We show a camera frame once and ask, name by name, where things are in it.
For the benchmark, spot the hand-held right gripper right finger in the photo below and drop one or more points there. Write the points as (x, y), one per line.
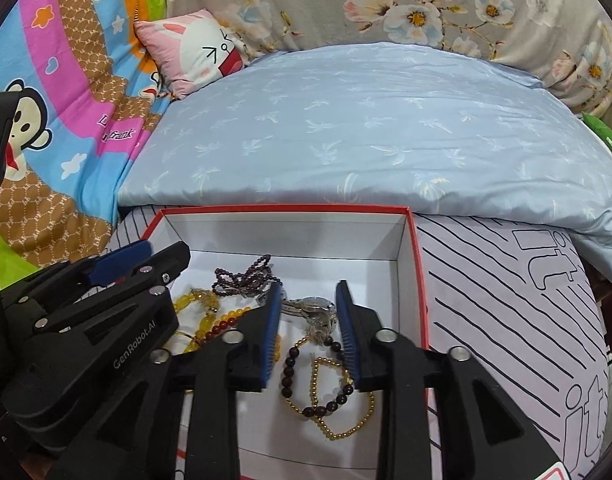
(345, 330)

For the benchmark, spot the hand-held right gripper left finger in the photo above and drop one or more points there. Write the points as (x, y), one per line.
(273, 330)

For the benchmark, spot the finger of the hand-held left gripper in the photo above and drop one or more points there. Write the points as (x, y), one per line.
(171, 260)
(121, 260)

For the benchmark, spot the red cardboard box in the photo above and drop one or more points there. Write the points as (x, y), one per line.
(286, 240)

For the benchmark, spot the silver wristwatch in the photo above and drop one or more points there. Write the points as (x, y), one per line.
(316, 310)

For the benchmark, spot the dark purple bead strand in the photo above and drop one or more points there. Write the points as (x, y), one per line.
(246, 277)

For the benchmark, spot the colourful cartoon monkey blanket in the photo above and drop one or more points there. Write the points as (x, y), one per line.
(76, 110)

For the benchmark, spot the light blue pillow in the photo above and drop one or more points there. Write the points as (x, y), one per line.
(361, 135)

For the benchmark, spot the pink bunny pillow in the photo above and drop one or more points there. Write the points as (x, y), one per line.
(186, 55)

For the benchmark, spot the red edged white card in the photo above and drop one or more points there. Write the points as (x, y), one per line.
(553, 474)

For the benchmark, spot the brown wooden furniture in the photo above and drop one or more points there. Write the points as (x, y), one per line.
(608, 310)

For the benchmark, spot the green plush toy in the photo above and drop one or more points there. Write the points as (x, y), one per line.
(606, 135)

